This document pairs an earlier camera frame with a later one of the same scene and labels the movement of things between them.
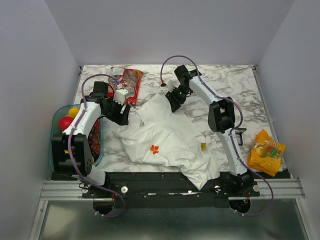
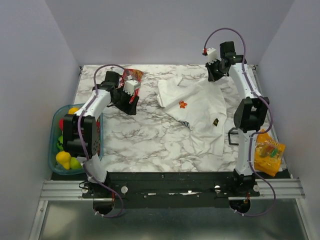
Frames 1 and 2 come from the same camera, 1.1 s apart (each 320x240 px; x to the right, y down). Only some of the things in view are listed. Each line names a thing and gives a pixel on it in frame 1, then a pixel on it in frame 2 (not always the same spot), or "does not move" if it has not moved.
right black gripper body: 178,95 → 215,70
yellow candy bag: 265,154 does not move
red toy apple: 64,122 does not move
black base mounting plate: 131,190 does not move
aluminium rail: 270,189 does not move
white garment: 165,137 → 201,105
